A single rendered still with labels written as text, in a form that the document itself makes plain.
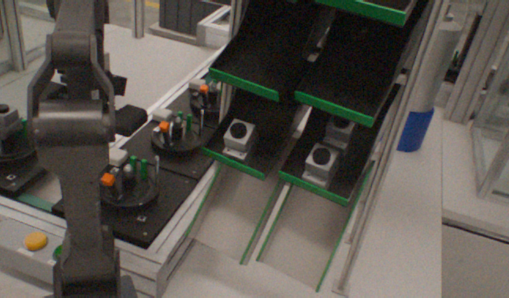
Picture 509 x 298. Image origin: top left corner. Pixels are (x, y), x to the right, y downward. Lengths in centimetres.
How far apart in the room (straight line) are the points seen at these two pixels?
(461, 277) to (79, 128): 139
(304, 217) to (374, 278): 31
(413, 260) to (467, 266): 38
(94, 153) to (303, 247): 56
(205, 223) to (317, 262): 24
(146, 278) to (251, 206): 26
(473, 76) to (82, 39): 162
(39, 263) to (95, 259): 37
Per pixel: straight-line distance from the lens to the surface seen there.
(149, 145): 130
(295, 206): 97
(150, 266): 99
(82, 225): 62
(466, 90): 197
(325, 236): 96
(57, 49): 53
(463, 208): 154
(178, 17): 305
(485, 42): 191
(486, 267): 165
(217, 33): 220
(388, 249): 129
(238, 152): 84
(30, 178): 121
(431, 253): 133
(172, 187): 116
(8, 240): 108
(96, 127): 49
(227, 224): 98
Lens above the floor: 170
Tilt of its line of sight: 33 degrees down
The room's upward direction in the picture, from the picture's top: 9 degrees clockwise
